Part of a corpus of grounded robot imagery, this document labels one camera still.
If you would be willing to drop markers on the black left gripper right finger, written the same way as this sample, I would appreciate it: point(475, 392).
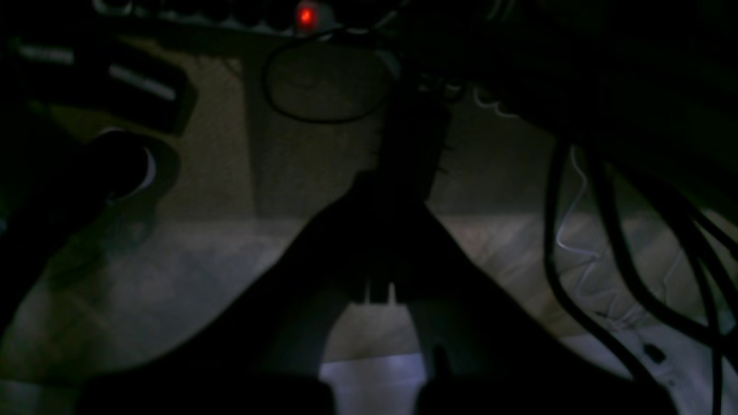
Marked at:
point(485, 354)

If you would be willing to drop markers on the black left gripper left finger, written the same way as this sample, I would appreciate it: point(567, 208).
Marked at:
point(263, 354)

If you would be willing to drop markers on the black power strip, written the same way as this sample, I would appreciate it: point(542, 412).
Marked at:
point(280, 18)

